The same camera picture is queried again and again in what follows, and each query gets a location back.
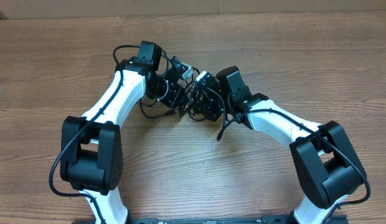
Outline black cable bundle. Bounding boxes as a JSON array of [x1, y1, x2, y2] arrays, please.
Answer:
[[139, 67, 212, 123]]

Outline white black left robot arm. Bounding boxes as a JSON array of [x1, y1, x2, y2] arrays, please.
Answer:
[[49, 41, 194, 223]]

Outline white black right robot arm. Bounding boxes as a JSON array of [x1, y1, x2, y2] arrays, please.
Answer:
[[189, 66, 370, 223]]

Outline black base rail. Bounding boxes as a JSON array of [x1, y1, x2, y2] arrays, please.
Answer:
[[71, 214, 349, 224]]

